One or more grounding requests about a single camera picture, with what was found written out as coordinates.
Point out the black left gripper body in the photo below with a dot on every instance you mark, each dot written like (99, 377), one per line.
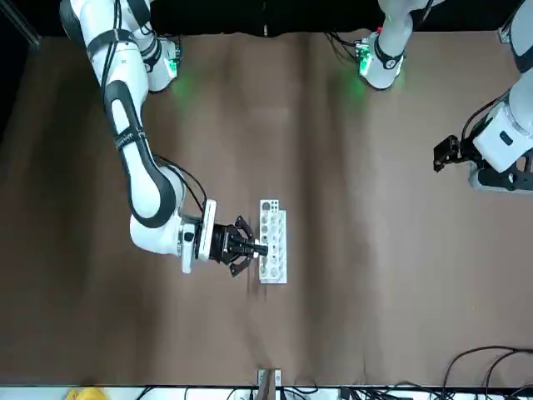
(470, 151)

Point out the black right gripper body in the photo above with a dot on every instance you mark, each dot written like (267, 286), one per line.
(220, 246)

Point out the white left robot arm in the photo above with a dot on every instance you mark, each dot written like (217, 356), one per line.
(387, 54)

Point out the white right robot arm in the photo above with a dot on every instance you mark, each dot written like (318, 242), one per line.
(137, 175)

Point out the white test tube rack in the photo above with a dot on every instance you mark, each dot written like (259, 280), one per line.
(272, 271)

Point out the yellow plastic basket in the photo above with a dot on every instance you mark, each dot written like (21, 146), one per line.
(87, 393)

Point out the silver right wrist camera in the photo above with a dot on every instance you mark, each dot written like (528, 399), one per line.
(206, 231)

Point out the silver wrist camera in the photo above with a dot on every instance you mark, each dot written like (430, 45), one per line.
(206, 231)
(474, 179)

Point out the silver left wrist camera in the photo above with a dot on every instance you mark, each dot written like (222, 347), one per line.
(474, 179)

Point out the aluminium frame post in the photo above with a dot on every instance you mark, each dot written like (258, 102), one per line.
(268, 383)
(506, 31)

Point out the aluminium frame rail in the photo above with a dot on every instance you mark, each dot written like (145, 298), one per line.
(33, 37)

